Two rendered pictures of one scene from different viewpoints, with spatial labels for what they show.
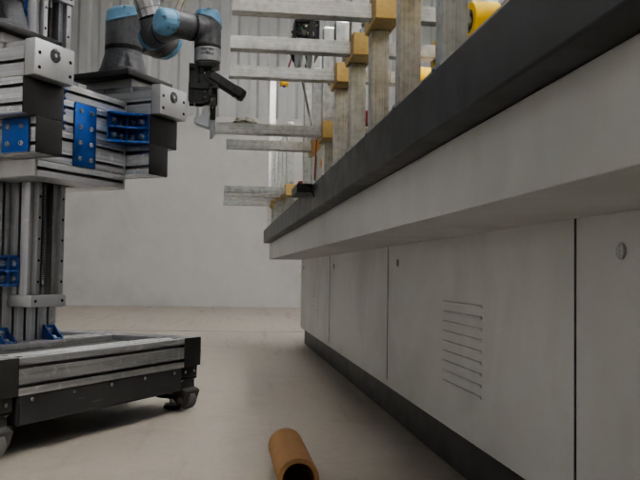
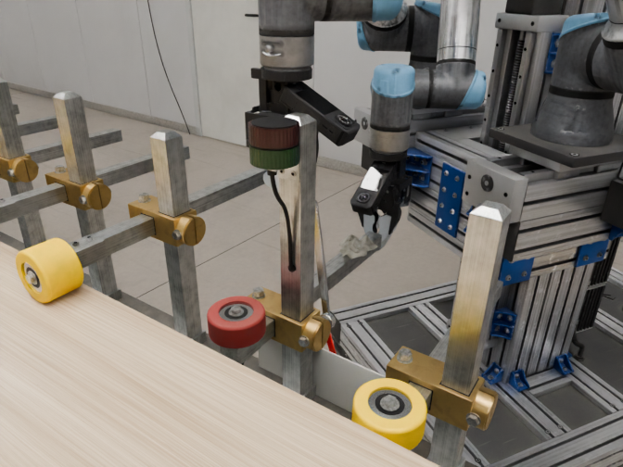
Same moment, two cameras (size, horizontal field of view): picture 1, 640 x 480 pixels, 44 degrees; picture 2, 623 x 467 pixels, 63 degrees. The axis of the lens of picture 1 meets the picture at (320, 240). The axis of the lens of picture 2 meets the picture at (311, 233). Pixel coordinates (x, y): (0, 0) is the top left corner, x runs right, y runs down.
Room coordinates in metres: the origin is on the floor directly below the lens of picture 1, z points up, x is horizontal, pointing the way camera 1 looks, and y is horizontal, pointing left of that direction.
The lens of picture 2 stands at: (2.73, -0.48, 1.32)
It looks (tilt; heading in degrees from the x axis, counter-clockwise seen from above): 26 degrees down; 131
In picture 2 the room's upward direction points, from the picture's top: 1 degrees clockwise
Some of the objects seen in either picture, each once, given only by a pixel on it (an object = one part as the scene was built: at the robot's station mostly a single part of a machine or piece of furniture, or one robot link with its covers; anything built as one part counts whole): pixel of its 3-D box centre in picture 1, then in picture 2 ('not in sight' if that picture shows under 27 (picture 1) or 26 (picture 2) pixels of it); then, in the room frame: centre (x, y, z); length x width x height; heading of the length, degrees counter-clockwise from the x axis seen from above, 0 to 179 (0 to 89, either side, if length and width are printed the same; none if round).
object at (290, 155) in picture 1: (290, 173); not in sight; (3.54, 0.14, 0.88); 0.03 x 0.03 x 0.48; 7
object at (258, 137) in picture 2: not in sight; (273, 132); (2.31, -0.06, 1.15); 0.06 x 0.06 x 0.02
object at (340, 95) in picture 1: (340, 110); (181, 266); (2.05, -0.05, 0.87); 0.03 x 0.03 x 0.48; 7
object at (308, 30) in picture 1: (305, 24); (283, 110); (2.21, 0.05, 1.15); 0.09 x 0.08 x 0.12; 7
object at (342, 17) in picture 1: (361, 11); (25, 157); (1.51, -0.07, 0.95); 0.50 x 0.04 x 0.04; 97
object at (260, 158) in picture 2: not in sight; (274, 152); (2.31, -0.06, 1.13); 0.06 x 0.06 x 0.02
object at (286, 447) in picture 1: (291, 460); not in sight; (1.68, 0.05, 0.04); 0.30 x 0.08 x 0.08; 7
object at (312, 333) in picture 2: (329, 133); (284, 321); (2.28, -0.02, 0.85); 0.13 x 0.06 x 0.05; 7
